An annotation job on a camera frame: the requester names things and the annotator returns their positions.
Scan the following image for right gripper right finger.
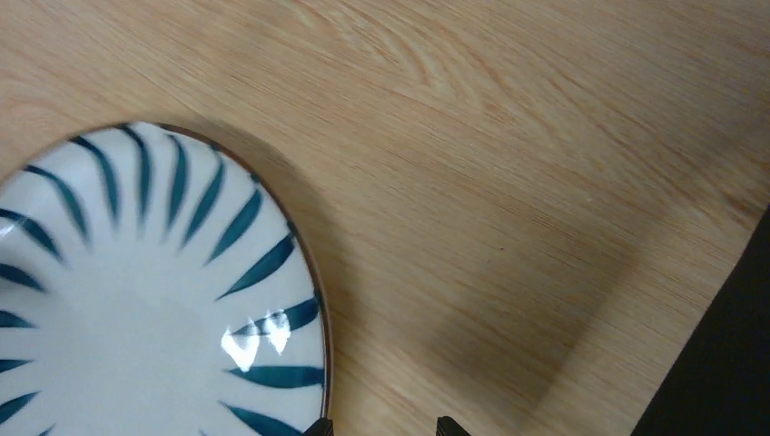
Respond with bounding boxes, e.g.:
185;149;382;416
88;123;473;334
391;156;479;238
435;416;470;436

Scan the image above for blue striped white plate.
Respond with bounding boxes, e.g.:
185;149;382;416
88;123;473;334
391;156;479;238
1;122;332;435

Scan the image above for black wire dish rack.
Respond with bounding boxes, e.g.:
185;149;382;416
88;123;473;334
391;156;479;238
633;213;769;435

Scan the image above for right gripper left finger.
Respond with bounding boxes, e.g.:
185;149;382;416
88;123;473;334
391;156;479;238
302;417;334;436

